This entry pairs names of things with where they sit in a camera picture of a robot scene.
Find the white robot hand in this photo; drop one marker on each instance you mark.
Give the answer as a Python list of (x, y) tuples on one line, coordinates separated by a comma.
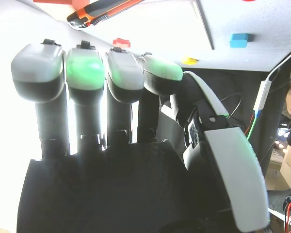
[(126, 189)]

